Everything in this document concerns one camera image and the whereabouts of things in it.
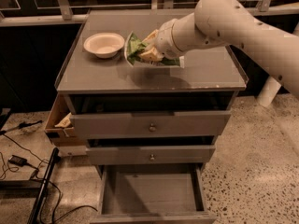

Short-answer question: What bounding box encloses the green jalapeno chip bag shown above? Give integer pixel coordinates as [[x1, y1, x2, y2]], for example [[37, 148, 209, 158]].
[[124, 32, 184, 68]]

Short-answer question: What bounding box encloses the brown cardboard box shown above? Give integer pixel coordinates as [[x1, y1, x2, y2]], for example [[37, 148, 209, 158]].
[[45, 95, 85, 156]]

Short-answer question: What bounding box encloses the black floor cable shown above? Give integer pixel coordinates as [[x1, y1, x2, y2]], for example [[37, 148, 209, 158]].
[[0, 133, 99, 224]]

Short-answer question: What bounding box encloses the grey top drawer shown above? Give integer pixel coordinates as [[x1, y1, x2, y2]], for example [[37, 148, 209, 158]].
[[70, 111, 231, 139]]

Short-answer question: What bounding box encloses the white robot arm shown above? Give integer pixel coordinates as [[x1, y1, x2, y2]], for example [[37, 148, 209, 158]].
[[140, 0, 299, 97]]

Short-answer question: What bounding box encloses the top drawer metal knob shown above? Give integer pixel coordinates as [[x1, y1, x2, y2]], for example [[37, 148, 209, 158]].
[[149, 123, 156, 132]]

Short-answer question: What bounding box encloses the grey middle drawer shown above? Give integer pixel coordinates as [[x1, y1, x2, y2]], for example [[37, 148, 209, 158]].
[[86, 145, 215, 165]]

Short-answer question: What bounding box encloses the middle drawer metal knob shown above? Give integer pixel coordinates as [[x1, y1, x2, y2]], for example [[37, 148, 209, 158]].
[[149, 154, 156, 161]]

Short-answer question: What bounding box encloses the grey drawer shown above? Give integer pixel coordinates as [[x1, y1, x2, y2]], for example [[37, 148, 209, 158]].
[[86, 145, 215, 165], [90, 164, 216, 224], [70, 111, 231, 139]]

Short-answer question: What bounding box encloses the white paper bowl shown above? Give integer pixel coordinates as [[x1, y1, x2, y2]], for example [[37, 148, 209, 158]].
[[83, 33, 124, 59]]

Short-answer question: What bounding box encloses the drawer metal knob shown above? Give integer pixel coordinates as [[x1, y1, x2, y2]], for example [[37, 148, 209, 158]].
[[149, 154, 156, 161], [149, 123, 156, 132]]

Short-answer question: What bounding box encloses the black metal stand bar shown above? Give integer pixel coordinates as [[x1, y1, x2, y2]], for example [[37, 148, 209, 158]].
[[27, 147, 59, 224]]

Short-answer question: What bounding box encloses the grey bottom drawer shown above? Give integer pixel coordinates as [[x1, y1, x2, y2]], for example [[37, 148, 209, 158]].
[[90, 164, 216, 224]]

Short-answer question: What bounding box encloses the black power adapter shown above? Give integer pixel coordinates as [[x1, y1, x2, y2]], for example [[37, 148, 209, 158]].
[[8, 155, 27, 167]]

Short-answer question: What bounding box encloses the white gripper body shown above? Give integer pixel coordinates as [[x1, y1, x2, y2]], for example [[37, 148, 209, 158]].
[[154, 13, 200, 59]]

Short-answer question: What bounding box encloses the grey drawer cabinet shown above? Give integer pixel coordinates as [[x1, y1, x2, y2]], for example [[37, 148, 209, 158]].
[[54, 8, 249, 224]]

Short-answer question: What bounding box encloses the white cylindrical post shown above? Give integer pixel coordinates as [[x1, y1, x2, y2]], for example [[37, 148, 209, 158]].
[[257, 23, 299, 108]]

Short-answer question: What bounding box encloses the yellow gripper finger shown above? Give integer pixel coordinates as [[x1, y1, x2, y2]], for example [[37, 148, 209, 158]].
[[143, 29, 159, 44], [139, 47, 164, 62]]

